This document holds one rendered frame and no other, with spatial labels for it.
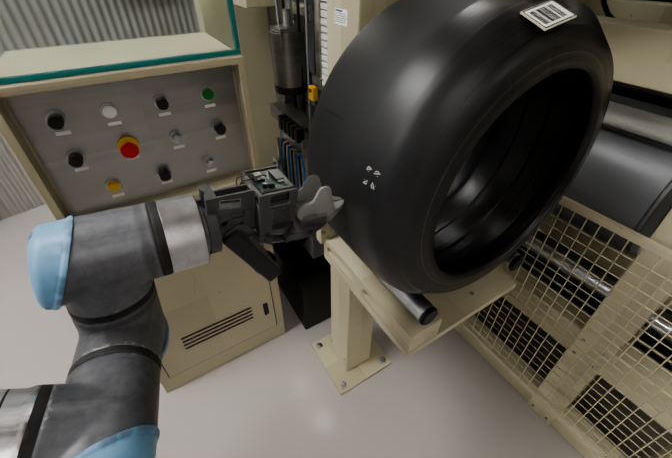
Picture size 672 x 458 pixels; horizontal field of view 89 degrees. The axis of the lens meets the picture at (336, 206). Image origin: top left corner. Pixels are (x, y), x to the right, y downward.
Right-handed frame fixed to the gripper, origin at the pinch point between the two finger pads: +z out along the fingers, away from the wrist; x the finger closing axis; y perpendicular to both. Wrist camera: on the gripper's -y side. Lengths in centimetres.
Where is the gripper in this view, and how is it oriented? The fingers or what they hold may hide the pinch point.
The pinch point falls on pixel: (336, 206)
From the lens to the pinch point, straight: 53.8
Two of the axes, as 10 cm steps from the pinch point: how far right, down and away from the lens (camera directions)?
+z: 8.5, -2.2, 4.8
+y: 0.9, -8.3, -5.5
